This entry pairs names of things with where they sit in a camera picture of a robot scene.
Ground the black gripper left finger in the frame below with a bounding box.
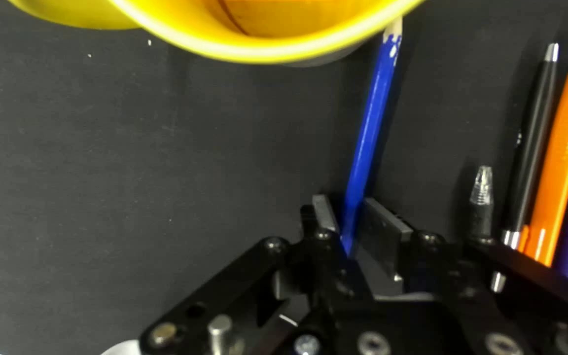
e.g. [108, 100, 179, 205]
[297, 191, 342, 268]

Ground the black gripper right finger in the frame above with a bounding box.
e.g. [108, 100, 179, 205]
[354, 195, 417, 282]

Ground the blue pencil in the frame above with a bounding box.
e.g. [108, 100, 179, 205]
[336, 15, 405, 260]

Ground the white mug yellow inside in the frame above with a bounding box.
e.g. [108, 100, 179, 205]
[5, 0, 427, 67]

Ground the dark pen silver tip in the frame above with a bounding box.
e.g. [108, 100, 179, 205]
[467, 163, 496, 242]

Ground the thin black pen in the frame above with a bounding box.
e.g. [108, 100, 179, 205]
[500, 41, 561, 250]

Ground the orange pen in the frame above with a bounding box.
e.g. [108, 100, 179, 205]
[518, 21, 568, 268]

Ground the black mat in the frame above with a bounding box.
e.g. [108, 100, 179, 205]
[0, 0, 568, 355]

